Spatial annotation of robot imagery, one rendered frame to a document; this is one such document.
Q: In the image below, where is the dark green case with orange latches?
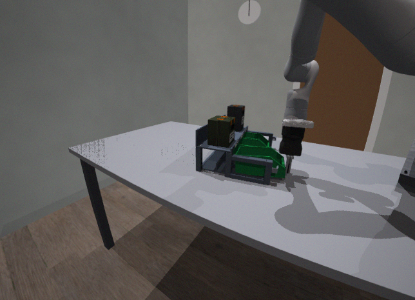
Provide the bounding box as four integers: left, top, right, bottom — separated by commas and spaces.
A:
207, 115, 236, 148

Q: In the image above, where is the grey metal shelf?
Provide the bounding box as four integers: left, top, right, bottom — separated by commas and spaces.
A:
195, 124, 278, 185

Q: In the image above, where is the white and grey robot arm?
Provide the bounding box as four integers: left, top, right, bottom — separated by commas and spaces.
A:
284, 0, 415, 109

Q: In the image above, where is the black tool case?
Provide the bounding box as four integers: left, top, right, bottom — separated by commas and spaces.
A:
227, 105, 245, 132

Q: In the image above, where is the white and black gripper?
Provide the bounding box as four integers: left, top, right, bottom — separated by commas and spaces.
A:
279, 107, 314, 174

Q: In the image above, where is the green bin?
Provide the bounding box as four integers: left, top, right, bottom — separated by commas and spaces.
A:
235, 146, 285, 178
242, 132, 269, 147
233, 138, 266, 154

